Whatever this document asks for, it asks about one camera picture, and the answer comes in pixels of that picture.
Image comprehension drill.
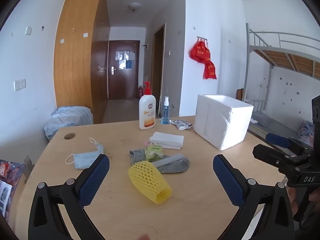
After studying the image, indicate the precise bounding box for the wooden wardrobe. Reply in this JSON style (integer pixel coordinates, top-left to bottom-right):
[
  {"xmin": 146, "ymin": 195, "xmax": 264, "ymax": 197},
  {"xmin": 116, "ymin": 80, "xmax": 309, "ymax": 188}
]
[{"xmin": 54, "ymin": 0, "xmax": 110, "ymax": 125}]

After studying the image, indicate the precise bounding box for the light blue bedding bundle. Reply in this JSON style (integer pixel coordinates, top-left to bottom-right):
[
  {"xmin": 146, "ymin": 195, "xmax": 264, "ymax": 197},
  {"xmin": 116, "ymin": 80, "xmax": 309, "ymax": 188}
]
[{"xmin": 44, "ymin": 106, "xmax": 94, "ymax": 140}]

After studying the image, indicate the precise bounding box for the printed blanket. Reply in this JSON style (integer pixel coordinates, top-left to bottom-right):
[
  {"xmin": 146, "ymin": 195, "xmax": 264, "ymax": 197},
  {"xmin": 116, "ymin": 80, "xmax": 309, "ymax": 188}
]
[{"xmin": 296, "ymin": 120, "xmax": 316, "ymax": 143}]

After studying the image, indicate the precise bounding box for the blue spray bottle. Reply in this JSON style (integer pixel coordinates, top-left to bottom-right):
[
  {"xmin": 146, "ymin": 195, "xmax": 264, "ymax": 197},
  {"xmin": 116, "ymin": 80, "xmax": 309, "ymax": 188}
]
[{"xmin": 161, "ymin": 96, "xmax": 171, "ymax": 125}]

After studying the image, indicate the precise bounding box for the grey sock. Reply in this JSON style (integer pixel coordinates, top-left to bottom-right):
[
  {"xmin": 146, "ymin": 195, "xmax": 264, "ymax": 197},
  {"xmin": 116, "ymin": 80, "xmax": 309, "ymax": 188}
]
[{"xmin": 129, "ymin": 149, "xmax": 190, "ymax": 174}]

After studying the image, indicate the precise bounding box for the white tissue stack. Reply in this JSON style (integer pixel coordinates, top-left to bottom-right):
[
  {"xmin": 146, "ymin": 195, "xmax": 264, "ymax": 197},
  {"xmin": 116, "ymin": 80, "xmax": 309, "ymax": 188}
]
[{"xmin": 149, "ymin": 131, "xmax": 185, "ymax": 150}]

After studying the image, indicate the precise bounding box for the white lotion pump bottle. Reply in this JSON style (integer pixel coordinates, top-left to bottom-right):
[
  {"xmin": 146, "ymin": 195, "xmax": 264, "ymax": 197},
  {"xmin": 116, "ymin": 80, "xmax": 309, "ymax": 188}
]
[{"xmin": 139, "ymin": 81, "xmax": 157, "ymax": 130}]

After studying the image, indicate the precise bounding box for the wooden side door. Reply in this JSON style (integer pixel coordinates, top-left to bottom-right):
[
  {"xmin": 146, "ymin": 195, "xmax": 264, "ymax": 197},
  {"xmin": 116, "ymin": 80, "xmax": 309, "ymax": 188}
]
[{"xmin": 151, "ymin": 23, "xmax": 167, "ymax": 118}]

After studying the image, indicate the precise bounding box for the printed paper stack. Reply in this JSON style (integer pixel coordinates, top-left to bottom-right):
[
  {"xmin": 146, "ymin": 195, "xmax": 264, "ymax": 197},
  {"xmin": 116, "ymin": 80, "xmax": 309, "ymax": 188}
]
[{"xmin": 0, "ymin": 159, "xmax": 25, "ymax": 218}]

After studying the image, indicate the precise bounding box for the silver foil packet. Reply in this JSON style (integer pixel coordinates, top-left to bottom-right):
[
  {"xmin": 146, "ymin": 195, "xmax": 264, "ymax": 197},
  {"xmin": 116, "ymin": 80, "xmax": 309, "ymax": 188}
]
[{"xmin": 169, "ymin": 119, "xmax": 194, "ymax": 130}]

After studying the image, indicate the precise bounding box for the grey metal bunk bed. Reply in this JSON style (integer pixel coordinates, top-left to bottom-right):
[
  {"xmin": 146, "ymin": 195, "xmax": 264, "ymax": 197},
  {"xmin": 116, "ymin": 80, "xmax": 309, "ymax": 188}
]
[{"xmin": 244, "ymin": 23, "xmax": 320, "ymax": 155}]

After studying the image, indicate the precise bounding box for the green wet wipes pack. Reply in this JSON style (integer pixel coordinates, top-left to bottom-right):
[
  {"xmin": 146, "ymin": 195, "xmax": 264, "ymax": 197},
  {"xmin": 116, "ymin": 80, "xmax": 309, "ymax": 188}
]
[{"xmin": 144, "ymin": 141, "xmax": 164, "ymax": 162}]

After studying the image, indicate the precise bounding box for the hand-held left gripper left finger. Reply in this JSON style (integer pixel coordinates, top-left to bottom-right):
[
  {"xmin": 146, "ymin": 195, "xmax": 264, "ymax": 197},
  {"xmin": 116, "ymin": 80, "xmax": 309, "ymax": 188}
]
[{"xmin": 28, "ymin": 154, "xmax": 110, "ymax": 240}]

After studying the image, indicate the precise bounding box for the dark brown entrance door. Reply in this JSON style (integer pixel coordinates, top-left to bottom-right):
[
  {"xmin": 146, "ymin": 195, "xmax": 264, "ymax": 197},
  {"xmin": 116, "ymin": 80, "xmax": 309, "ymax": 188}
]
[{"xmin": 108, "ymin": 40, "xmax": 140, "ymax": 100}]

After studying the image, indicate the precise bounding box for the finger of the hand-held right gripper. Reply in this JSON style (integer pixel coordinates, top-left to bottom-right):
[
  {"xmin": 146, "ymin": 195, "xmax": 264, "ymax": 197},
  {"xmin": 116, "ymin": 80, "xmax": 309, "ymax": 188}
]
[
  {"xmin": 265, "ymin": 133, "xmax": 313, "ymax": 155},
  {"xmin": 252, "ymin": 144, "xmax": 304, "ymax": 174}
]

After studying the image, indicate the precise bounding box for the blue face mask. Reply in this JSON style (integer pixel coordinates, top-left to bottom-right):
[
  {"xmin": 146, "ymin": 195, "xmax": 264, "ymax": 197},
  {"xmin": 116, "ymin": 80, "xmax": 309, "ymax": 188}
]
[{"xmin": 65, "ymin": 137, "xmax": 105, "ymax": 170}]

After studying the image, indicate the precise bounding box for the grey folded blanket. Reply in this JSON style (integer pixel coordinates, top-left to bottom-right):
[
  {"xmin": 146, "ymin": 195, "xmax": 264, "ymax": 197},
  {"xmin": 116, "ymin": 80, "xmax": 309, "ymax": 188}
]
[{"xmin": 251, "ymin": 111, "xmax": 274, "ymax": 127}]

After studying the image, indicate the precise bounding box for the person's right hand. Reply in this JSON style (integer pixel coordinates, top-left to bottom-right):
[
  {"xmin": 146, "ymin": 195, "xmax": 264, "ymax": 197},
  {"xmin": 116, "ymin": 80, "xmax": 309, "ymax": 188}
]
[{"xmin": 287, "ymin": 187, "xmax": 310, "ymax": 222}]

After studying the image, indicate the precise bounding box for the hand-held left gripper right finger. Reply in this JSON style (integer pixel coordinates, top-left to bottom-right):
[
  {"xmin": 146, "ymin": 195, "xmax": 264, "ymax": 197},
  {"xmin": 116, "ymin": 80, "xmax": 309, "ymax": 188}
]
[{"xmin": 212, "ymin": 154, "xmax": 297, "ymax": 240}]

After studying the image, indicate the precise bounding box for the white foam box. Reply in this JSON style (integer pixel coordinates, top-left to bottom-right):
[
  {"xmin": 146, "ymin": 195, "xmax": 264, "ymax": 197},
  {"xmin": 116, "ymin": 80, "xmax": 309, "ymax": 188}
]
[{"xmin": 194, "ymin": 94, "xmax": 254, "ymax": 151}]

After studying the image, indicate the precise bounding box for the cardboard piece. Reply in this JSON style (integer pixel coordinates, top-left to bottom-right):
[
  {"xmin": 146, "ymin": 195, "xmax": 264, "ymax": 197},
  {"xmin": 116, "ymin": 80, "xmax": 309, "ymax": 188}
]
[{"xmin": 24, "ymin": 155, "xmax": 35, "ymax": 183}]

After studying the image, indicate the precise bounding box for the yellow foam net sleeve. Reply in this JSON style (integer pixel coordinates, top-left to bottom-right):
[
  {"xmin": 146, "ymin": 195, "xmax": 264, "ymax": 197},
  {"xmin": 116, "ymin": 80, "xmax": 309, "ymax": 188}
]
[{"xmin": 128, "ymin": 161, "xmax": 173, "ymax": 205}]

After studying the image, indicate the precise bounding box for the grey foam tube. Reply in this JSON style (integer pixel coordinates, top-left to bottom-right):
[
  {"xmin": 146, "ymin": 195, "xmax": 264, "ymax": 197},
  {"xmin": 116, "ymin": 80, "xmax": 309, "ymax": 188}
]
[{"xmin": 151, "ymin": 154, "xmax": 184, "ymax": 168}]

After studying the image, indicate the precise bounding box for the brown wooden board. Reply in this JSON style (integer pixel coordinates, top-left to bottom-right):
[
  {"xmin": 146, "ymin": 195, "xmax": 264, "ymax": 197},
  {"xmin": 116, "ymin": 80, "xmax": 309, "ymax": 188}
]
[{"xmin": 236, "ymin": 89, "xmax": 247, "ymax": 103}]

